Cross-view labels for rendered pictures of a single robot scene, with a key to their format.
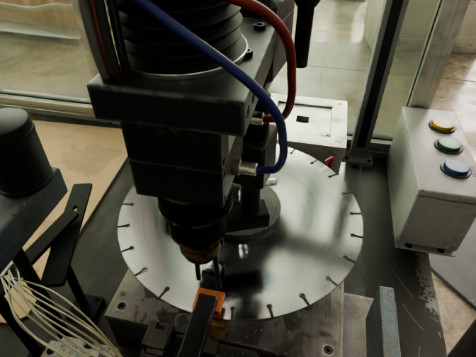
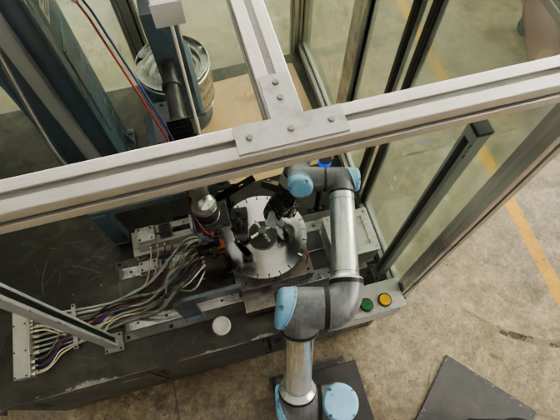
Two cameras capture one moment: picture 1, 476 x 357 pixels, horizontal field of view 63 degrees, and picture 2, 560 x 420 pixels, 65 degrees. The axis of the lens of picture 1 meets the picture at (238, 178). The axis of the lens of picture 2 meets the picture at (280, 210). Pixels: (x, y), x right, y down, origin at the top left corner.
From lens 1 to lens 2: 130 cm
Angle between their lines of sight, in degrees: 42
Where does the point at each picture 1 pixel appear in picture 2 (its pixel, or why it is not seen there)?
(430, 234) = not seen: hidden behind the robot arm
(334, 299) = (260, 282)
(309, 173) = (294, 250)
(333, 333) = (247, 286)
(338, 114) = (364, 247)
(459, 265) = (451, 397)
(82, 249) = (252, 187)
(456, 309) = (411, 399)
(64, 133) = not seen: hidden behind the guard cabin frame
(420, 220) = not seen: hidden behind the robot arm
